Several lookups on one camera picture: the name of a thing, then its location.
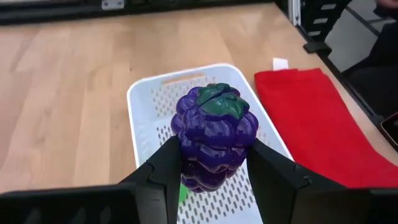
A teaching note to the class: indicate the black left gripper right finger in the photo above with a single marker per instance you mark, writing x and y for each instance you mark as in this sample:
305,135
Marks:
280,186

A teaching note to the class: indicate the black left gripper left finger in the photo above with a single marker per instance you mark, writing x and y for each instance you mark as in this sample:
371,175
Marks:
149,193

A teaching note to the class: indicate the green toy produce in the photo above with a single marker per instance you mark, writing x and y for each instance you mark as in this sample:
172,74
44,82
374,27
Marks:
183,193

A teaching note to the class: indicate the purple toy grape bunch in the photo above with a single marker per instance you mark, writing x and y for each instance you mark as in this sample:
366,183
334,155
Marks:
214,133

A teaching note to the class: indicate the red folded cloth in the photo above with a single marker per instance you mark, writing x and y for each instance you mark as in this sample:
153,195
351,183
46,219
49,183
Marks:
311,124

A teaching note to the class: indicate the white perforated plastic basket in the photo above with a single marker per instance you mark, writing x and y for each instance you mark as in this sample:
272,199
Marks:
146,102

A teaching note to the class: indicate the white paper tag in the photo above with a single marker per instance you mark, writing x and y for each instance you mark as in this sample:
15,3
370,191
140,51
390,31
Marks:
280,63

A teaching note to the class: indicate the person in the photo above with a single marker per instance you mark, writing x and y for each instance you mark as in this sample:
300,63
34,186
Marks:
382,77

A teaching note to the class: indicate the silver aluminium profile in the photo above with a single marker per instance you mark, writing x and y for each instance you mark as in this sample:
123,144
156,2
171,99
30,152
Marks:
293,12

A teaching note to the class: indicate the person's hand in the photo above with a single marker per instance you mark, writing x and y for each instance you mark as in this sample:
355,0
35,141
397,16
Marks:
387,3

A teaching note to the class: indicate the small black exterior camera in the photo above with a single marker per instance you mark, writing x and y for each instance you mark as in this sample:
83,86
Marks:
392,130

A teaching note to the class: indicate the black frame foot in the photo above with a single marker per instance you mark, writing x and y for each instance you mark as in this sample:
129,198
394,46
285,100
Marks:
317,48

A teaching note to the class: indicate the black bracket with white labels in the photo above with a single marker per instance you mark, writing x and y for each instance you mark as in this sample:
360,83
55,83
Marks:
334,15

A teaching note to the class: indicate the silver metal bracket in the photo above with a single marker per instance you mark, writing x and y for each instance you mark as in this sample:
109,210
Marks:
112,4

